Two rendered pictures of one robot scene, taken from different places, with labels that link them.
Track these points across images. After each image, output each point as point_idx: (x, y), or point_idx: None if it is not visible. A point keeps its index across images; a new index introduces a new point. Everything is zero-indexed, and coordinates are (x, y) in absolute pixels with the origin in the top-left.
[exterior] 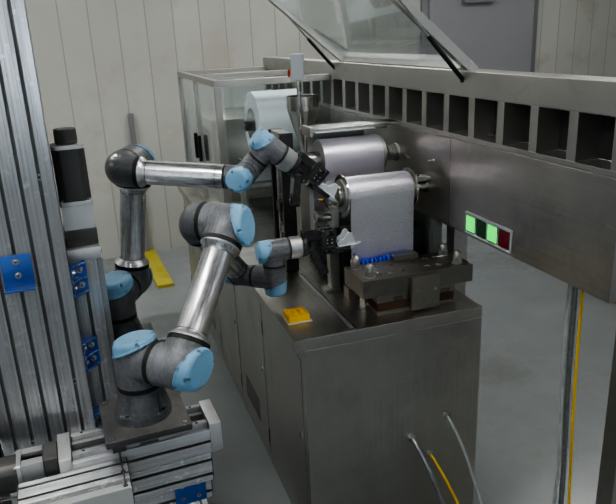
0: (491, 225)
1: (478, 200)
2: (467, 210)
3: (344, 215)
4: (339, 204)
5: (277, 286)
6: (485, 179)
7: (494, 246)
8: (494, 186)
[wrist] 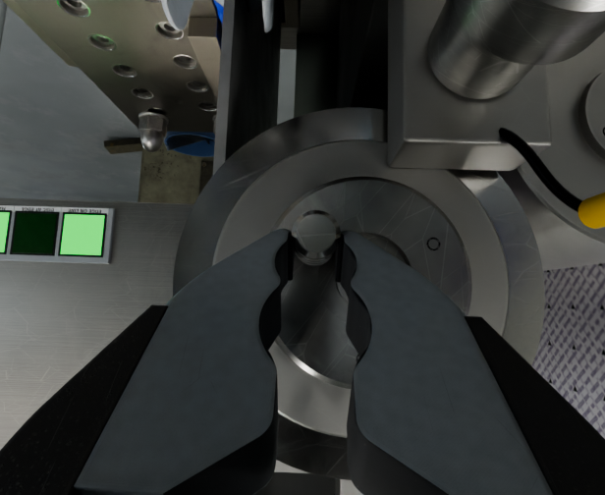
0: None
1: (53, 302)
2: (106, 265)
3: (297, 130)
4: (280, 219)
5: None
6: (19, 361)
7: None
8: None
